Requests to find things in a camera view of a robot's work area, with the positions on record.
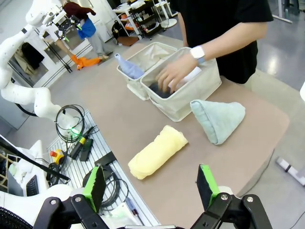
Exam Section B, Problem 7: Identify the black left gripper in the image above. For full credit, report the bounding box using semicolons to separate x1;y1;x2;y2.
49;14;83;43

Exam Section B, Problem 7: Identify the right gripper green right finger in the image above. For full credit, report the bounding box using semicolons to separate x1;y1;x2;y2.
190;164;274;229

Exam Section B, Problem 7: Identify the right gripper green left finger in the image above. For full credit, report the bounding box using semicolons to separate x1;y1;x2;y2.
32;164;108;229

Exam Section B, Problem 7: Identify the dark grey towel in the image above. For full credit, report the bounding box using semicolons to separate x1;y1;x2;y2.
149;80;179;99

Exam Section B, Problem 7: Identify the person right forearm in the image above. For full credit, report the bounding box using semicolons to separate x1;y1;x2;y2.
177;10;190;48

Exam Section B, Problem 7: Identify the person left forearm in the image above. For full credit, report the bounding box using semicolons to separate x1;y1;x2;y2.
201;20;269;62

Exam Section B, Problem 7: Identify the person left hand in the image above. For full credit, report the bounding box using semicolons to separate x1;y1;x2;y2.
155;54;200;94

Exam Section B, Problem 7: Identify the background person blue top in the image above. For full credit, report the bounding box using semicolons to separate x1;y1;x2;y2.
62;1;111;61

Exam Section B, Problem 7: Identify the black mounting plate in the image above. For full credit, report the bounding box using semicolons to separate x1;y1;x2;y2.
94;152;118;168

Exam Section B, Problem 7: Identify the orange cloth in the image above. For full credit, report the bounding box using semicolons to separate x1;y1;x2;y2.
71;54;101;71

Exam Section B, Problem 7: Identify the white plastic bag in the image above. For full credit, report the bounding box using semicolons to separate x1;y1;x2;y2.
104;202;137;225

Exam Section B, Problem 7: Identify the black rectangular box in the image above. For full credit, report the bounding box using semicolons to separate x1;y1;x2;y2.
79;138;94;162

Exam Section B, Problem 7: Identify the black yellow connector plug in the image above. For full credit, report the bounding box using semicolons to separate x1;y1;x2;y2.
68;135;88;160

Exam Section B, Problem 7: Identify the yellow red emergency stop button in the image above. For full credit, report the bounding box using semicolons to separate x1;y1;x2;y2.
49;148;65;166

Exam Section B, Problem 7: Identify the white desk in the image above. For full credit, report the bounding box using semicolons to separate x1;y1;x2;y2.
112;4;145;39

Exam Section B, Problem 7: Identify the yellow rolled towel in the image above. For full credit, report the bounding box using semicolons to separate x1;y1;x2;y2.
128;125;189;180

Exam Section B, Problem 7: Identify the black keyboard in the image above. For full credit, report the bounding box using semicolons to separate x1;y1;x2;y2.
25;174;40;197

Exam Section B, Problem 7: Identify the light blue folded towel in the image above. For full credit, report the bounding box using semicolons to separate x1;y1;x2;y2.
190;99;246;146

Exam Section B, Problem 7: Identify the lavender folded towel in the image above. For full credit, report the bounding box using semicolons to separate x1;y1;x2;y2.
114;53;145;80

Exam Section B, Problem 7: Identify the long black rod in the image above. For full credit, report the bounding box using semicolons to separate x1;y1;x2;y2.
0;136;71;181

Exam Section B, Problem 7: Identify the black rolling cart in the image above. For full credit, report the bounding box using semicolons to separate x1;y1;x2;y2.
130;0;168;41

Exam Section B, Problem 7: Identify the large beige fabric basket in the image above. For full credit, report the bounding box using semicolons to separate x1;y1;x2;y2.
140;47;222;123

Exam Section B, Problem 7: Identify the white table foot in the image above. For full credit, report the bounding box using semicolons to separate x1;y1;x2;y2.
275;156;305;187

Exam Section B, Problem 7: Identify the white rolled towel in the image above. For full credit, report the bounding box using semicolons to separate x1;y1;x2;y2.
168;66;203;89

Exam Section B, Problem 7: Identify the white smartwatch blue band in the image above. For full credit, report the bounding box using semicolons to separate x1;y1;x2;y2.
189;45;207;65

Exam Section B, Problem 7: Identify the person torso black shirt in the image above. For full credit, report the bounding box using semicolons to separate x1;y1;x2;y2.
169;0;275;84

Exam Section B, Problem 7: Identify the white desk leg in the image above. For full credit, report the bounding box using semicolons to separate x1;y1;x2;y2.
271;0;294;24

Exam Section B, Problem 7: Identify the thick black cable coil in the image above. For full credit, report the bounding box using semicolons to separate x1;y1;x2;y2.
82;164;130;208

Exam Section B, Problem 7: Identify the slotted aluminium base plate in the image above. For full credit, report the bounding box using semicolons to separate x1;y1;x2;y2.
47;109;161;227

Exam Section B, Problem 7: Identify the thin black cable coil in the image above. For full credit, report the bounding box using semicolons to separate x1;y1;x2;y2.
55;104;86;144

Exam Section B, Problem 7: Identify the black braided cable sleeve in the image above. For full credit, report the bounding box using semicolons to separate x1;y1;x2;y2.
0;207;33;229

